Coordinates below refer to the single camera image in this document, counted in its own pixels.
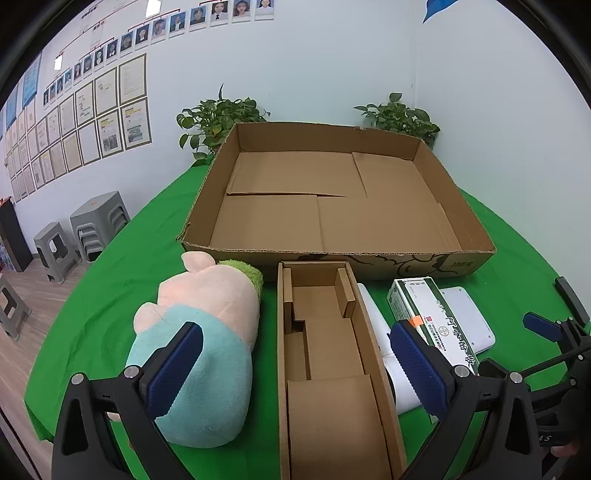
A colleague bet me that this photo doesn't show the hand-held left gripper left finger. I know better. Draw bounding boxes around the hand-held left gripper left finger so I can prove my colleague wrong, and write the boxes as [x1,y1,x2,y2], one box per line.
[52,322,205,480]

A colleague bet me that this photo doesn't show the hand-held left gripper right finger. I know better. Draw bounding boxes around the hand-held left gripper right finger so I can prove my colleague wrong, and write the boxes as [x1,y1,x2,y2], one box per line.
[390,318,550,480]

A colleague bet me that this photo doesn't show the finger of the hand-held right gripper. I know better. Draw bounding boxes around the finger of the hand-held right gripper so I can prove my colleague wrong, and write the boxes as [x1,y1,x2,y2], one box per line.
[523,312,591,354]

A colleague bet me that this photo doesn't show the white handheld hair dryer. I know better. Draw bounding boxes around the white handheld hair dryer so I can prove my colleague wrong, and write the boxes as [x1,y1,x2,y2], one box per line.
[356,282,428,414]

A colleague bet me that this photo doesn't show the pink and teal plush toy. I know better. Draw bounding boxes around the pink and teal plush toy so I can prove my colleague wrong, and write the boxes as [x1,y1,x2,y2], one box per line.
[108,250,264,448]

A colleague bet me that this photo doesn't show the green and white medicine box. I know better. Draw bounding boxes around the green and white medicine box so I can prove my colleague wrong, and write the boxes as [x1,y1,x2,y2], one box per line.
[387,276,478,424]

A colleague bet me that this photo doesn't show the small narrow cardboard box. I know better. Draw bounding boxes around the small narrow cardboard box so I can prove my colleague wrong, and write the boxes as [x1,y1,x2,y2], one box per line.
[277,261,408,480]

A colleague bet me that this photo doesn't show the large shallow cardboard box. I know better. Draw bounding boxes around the large shallow cardboard box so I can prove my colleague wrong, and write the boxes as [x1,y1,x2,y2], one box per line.
[178,121,497,282]

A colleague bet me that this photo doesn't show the black rectangular bar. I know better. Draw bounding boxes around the black rectangular bar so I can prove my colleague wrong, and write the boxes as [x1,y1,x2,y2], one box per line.
[555,276,591,326]

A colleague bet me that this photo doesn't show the white flat rectangular device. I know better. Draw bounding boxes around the white flat rectangular device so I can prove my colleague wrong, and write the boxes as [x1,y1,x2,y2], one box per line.
[436,286,496,355]

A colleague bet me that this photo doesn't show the green table cloth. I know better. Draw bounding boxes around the green table cloth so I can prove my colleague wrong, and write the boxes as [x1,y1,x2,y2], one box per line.
[23,157,591,480]

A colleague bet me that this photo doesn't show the stack of grey plastic stools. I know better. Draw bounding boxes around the stack of grey plastic stools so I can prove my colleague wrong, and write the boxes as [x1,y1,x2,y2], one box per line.
[70,191,131,264]

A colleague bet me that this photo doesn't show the grey plastic stool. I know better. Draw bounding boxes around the grey plastic stool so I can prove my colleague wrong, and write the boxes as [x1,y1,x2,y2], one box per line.
[33,222,81,283]
[0,273,32,341]

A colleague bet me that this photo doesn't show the dark wooden cabinet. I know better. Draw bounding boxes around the dark wooden cabinet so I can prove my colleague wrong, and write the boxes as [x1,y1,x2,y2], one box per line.
[0,199,34,273]

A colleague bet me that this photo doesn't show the small green potted plant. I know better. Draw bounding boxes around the small green potted plant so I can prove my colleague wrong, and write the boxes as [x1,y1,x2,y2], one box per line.
[354,93,441,151]

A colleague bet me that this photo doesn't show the bushy green potted plant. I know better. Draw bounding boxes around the bushy green potted plant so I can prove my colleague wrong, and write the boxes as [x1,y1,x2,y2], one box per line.
[176,84,271,167]

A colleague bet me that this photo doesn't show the row of portrait photos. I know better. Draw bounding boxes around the row of portrait photos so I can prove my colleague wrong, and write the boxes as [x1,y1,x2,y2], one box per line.
[41,0,278,109]

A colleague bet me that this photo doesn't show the wall of framed documents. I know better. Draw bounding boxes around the wall of framed documents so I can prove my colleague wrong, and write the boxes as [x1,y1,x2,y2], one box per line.
[2,53,152,204]

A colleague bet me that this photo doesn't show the blue wall poster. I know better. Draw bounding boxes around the blue wall poster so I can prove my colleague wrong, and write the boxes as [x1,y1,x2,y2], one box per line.
[2,51,43,134]

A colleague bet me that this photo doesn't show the blue wall sign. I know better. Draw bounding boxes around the blue wall sign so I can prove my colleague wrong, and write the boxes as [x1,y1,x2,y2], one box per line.
[422,0,455,24]

